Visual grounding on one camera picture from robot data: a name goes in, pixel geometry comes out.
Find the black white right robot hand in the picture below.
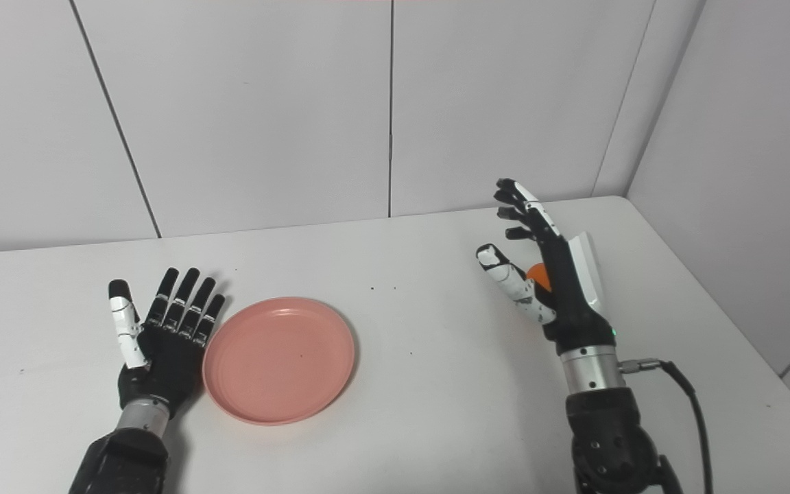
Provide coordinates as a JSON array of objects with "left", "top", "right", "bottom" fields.
[{"left": 475, "top": 178, "right": 617, "bottom": 356}]

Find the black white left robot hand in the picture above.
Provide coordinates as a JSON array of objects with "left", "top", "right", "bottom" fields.
[{"left": 108, "top": 268, "right": 226, "bottom": 419}]

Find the pink round plate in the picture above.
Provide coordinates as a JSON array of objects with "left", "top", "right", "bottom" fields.
[{"left": 202, "top": 296, "right": 357, "bottom": 426}]

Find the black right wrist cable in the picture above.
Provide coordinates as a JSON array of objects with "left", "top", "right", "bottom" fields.
[{"left": 618, "top": 358, "right": 715, "bottom": 494}]

